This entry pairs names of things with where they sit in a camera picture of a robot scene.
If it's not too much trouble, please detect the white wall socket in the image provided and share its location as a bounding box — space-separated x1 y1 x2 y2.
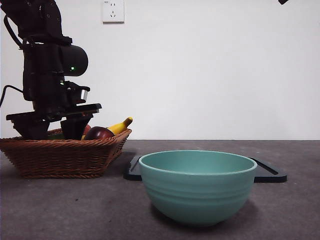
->
102 0 125 25

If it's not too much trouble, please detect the yellow banana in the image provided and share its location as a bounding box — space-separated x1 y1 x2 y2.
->
81 116 134 141

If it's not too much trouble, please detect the black rectangular tray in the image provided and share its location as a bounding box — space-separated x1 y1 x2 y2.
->
122 154 288 184

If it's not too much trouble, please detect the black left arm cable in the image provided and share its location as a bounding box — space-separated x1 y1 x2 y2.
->
3 14 25 50
0 84 25 108

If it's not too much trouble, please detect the dark red plum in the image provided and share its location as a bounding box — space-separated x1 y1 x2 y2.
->
84 126 115 141

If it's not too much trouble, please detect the teal ceramic bowl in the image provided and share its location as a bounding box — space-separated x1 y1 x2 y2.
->
138 149 258 227

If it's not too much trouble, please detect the brown wicker basket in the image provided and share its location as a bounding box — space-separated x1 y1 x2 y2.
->
0 128 133 180

